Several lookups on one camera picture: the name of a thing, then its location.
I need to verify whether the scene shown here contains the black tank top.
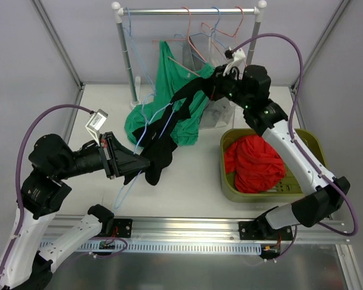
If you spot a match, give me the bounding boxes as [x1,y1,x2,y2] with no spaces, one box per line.
[124,77,214,185]

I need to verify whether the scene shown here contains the green tank top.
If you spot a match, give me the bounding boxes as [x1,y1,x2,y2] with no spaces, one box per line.
[124,41,214,146]

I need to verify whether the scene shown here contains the blue hanger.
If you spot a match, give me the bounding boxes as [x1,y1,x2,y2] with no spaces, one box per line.
[113,93,174,210]
[126,7,156,95]
[174,7,231,61]

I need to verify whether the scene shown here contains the red tank top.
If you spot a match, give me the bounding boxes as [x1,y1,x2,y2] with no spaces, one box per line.
[224,135,286,193]

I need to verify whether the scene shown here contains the pink hanger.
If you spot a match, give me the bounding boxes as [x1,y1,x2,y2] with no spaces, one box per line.
[200,6,249,67]
[151,6,205,78]

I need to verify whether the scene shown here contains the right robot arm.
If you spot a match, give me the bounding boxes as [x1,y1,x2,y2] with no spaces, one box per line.
[209,65,350,240]

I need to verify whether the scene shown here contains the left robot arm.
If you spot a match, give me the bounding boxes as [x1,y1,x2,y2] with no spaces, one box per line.
[0,132,150,289]

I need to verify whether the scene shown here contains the grey tank top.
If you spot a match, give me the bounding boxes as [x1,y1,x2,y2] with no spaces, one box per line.
[182,36,215,76]

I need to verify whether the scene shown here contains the white clothes rack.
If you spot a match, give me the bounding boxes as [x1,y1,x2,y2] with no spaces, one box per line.
[111,1,267,108]

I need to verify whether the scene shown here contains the olive green plastic basket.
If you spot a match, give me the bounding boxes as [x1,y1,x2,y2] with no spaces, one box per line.
[220,128,330,204]

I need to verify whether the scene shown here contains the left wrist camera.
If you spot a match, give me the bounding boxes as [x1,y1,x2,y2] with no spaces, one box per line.
[85,109,108,145]

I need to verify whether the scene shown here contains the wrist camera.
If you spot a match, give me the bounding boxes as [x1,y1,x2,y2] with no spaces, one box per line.
[85,109,108,145]
[223,48,246,76]

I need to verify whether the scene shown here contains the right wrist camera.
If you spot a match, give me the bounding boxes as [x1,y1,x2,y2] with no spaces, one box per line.
[223,48,246,76]

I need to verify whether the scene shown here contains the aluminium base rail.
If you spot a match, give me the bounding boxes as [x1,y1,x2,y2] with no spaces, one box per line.
[22,214,352,242]

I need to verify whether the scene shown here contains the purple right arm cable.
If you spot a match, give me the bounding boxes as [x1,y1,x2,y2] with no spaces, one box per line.
[235,33,359,236]

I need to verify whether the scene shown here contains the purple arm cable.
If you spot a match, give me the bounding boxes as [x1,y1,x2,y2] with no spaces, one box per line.
[235,33,359,236]
[0,104,95,288]

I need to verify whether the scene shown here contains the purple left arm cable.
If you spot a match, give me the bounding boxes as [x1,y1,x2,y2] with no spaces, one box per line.
[0,104,95,288]

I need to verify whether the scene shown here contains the white slotted cable duct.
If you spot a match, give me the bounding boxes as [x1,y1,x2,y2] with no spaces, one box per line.
[76,240,262,256]

